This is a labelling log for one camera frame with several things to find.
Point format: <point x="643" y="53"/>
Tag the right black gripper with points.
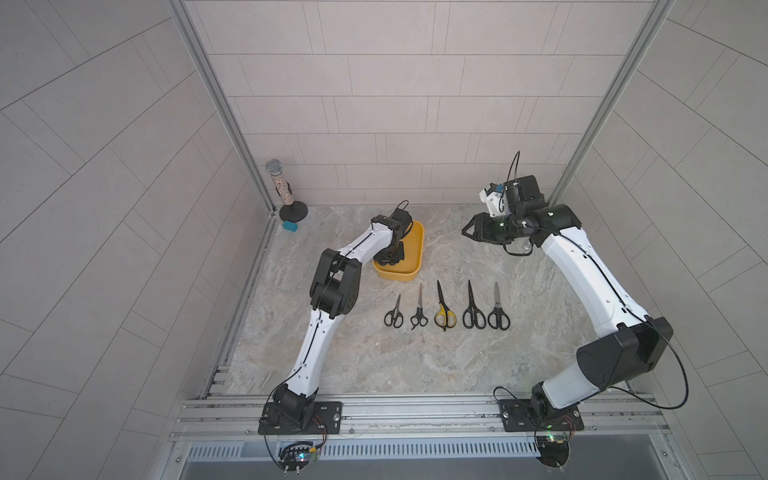
<point x="482" y="230"/>

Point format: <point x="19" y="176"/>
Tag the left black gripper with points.
<point x="398" y="255"/>

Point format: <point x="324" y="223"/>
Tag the yellow plastic storage box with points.
<point x="408" y="268"/>

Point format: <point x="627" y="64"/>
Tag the small black scissors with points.
<point x="419" y="319"/>

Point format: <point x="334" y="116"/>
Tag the silver blade black scissors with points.
<point x="497" y="319"/>

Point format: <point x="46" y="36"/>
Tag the yellow black handled scissors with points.
<point x="445" y="318"/>

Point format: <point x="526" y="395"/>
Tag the all black scissors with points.
<point x="473" y="317"/>

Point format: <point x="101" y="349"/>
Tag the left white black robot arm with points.
<point x="333" y="293"/>

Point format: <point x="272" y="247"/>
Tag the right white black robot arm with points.
<point x="629" y="341"/>

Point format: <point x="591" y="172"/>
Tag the teal small block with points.
<point x="290" y="226"/>

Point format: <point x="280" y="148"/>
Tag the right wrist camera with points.
<point x="494" y="198"/>

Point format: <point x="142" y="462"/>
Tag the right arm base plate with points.
<point x="518" y="415"/>

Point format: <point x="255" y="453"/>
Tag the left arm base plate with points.
<point x="327" y="417"/>

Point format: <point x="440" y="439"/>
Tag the aluminium front rail frame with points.
<point x="420" y="416"/>

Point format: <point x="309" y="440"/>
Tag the right circuit board with wires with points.
<point x="553" y="452"/>

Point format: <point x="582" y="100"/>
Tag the circuit board with wires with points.
<point x="553" y="452"/>
<point x="295" y="457"/>

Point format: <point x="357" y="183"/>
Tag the left circuit board with wires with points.
<point x="295" y="457"/>

